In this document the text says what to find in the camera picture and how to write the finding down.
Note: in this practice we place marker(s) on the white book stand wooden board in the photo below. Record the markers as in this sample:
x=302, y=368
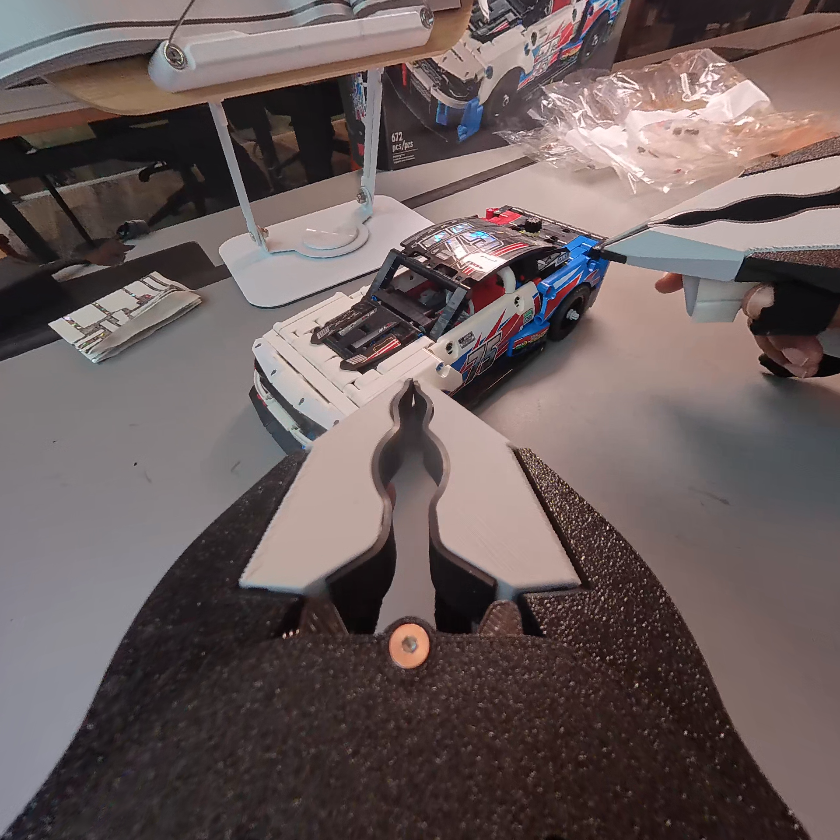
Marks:
x=328, y=262

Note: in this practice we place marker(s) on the person's right hand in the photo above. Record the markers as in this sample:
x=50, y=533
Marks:
x=794, y=348

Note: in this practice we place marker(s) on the black toy car box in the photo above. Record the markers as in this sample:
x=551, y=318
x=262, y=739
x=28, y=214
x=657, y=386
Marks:
x=420, y=134

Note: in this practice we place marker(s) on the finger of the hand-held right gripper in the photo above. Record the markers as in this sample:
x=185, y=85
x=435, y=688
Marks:
x=689, y=256
x=754, y=193

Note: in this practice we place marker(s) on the black office chair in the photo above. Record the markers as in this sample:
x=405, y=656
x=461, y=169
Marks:
x=170, y=164

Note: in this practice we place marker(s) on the open instruction booklet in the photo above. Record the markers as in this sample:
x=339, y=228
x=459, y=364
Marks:
x=98, y=39

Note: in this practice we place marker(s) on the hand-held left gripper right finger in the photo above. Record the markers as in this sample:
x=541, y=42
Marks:
x=505, y=525

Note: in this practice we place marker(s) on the light wooden table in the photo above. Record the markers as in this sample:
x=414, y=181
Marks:
x=98, y=124

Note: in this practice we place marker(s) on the folded sticker sheet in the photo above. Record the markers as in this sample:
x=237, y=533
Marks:
x=124, y=318

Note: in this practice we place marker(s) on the brick-built toy race car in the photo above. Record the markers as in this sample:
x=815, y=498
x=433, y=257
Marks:
x=426, y=341

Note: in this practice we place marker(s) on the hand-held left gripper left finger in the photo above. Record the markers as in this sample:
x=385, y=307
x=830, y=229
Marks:
x=315, y=518

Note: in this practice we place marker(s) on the black desk mat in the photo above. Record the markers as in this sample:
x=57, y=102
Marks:
x=39, y=308

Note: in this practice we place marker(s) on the small grey cylinder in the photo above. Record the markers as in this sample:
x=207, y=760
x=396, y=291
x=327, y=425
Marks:
x=134, y=228

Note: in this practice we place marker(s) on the crumpled clear plastic bag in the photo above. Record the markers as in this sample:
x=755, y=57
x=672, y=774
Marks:
x=689, y=124

